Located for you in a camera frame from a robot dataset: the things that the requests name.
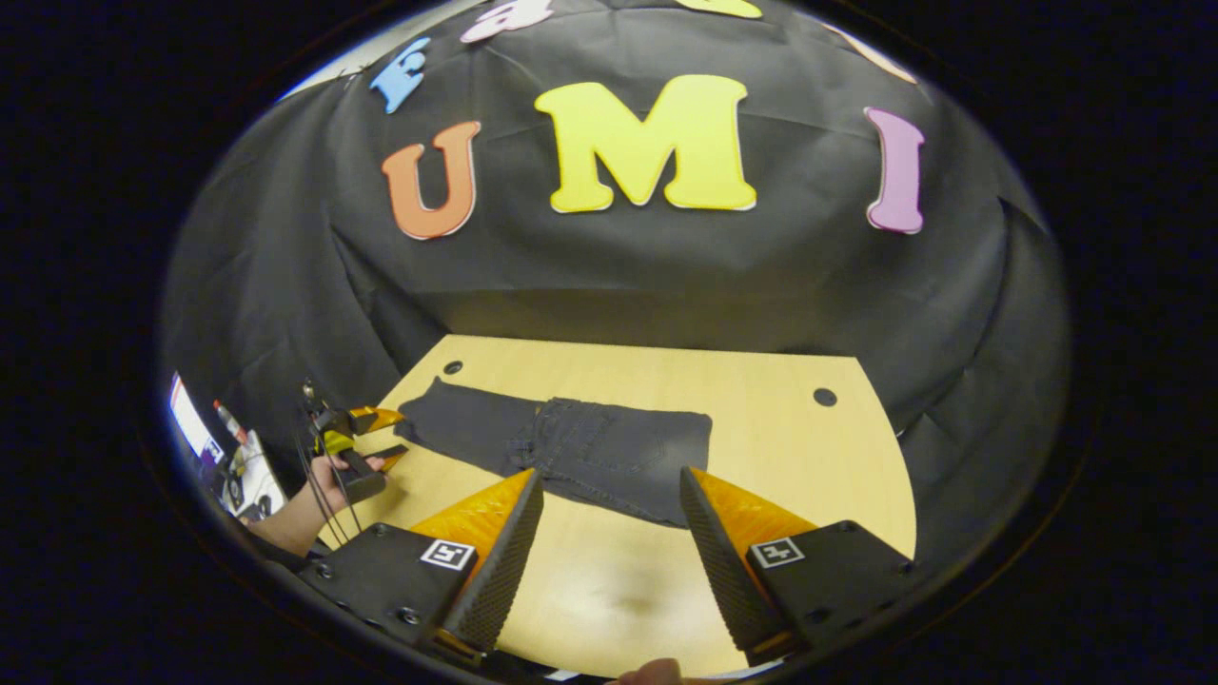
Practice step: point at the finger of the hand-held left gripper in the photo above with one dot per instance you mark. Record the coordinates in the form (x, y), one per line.
(388, 457)
(376, 419)

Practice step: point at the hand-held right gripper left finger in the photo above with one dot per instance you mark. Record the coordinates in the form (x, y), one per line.
(504, 561)

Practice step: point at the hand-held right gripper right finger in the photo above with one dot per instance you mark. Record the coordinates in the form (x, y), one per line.
(728, 571)

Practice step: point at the dark grey jeans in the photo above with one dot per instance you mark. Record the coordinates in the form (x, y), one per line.
(609, 452)

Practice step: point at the white printed sheet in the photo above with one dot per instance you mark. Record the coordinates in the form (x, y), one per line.
(257, 480)

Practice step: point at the bright monitor screen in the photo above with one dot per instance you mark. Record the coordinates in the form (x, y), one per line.
(190, 419)

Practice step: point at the black backdrop cloth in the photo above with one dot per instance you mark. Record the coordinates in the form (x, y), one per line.
(618, 276)

